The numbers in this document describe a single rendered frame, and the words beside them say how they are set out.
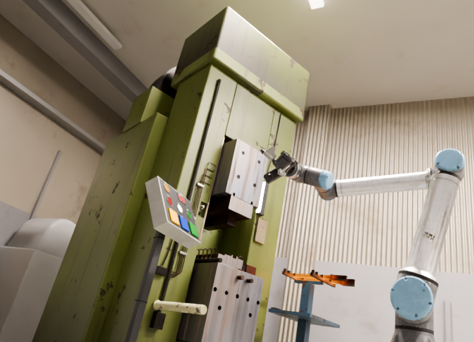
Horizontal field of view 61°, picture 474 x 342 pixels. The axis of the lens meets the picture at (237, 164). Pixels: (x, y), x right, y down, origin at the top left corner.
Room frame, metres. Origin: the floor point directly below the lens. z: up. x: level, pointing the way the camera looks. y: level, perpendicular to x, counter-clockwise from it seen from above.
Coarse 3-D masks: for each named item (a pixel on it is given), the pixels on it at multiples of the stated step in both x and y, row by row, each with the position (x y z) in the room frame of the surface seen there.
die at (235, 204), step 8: (216, 200) 2.55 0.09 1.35; (224, 200) 2.47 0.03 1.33; (232, 200) 2.43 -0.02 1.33; (240, 200) 2.47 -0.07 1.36; (208, 208) 2.61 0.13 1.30; (216, 208) 2.53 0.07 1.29; (224, 208) 2.46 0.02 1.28; (232, 208) 2.44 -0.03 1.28; (240, 208) 2.48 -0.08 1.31; (248, 208) 2.52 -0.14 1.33; (208, 216) 2.70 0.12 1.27; (216, 216) 2.66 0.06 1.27; (240, 216) 2.54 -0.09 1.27; (248, 216) 2.53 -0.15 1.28
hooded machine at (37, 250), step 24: (24, 240) 5.01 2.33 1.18; (48, 240) 4.91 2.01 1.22; (0, 264) 5.05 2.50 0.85; (24, 264) 4.81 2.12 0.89; (48, 264) 4.96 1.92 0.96; (0, 288) 4.95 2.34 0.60; (24, 288) 4.81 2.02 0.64; (48, 288) 5.06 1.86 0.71; (0, 312) 4.85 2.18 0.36; (24, 312) 4.90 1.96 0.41; (0, 336) 4.77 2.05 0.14; (24, 336) 5.00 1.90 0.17
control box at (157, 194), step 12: (156, 180) 1.93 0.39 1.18; (156, 192) 1.92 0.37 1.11; (168, 192) 1.97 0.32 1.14; (156, 204) 1.91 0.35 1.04; (168, 204) 1.93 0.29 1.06; (180, 204) 2.07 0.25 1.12; (156, 216) 1.90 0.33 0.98; (168, 216) 1.88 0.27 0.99; (192, 216) 2.17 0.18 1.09; (156, 228) 1.90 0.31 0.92; (168, 228) 1.93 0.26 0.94; (180, 228) 1.97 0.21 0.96; (180, 240) 2.08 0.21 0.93; (192, 240) 2.11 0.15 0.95
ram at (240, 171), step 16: (224, 144) 2.51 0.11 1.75; (240, 144) 2.41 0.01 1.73; (224, 160) 2.47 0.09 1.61; (240, 160) 2.43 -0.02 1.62; (256, 160) 2.51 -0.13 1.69; (224, 176) 2.43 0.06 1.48; (240, 176) 2.45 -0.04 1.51; (256, 176) 2.53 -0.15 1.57; (224, 192) 2.40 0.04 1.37; (240, 192) 2.46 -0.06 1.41; (256, 192) 2.54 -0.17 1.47; (256, 208) 2.58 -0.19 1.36
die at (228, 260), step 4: (196, 256) 2.61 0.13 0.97; (200, 256) 2.57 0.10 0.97; (204, 256) 2.54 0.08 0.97; (208, 256) 2.51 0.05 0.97; (212, 256) 2.47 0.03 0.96; (216, 256) 2.44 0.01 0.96; (220, 256) 2.43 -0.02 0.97; (224, 256) 2.45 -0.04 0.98; (228, 256) 2.47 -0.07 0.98; (232, 256) 2.49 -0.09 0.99; (224, 260) 2.46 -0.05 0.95; (228, 260) 2.47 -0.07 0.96; (232, 260) 2.49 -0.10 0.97; (236, 260) 2.51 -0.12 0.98; (240, 260) 2.53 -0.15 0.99; (228, 264) 2.48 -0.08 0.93; (232, 264) 2.49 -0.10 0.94; (236, 264) 2.51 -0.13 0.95; (240, 264) 2.53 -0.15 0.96; (236, 268) 2.52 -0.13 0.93; (240, 268) 2.53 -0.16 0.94
